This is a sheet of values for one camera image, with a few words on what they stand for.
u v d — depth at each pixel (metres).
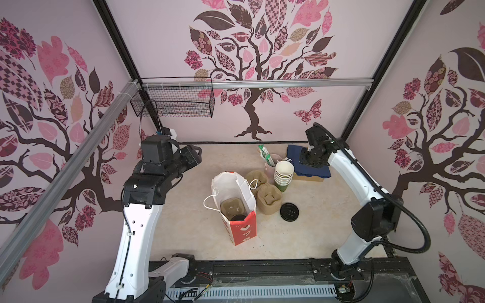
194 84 0.92
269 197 0.85
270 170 0.96
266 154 0.91
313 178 0.97
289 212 0.88
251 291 0.78
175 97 0.95
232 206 0.92
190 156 0.53
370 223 0.45
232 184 0.77
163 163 0.43
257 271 0.75
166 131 0.53
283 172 0.88
